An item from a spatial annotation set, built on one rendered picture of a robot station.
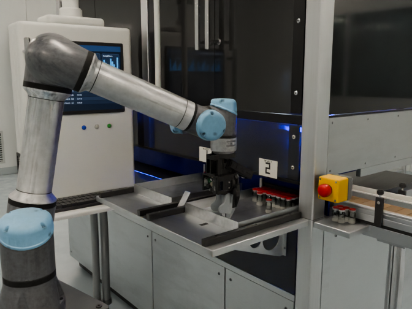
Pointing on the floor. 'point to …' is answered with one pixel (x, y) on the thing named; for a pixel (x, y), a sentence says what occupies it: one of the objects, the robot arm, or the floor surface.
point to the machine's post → (314, 148)
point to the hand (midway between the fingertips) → (228, 216)
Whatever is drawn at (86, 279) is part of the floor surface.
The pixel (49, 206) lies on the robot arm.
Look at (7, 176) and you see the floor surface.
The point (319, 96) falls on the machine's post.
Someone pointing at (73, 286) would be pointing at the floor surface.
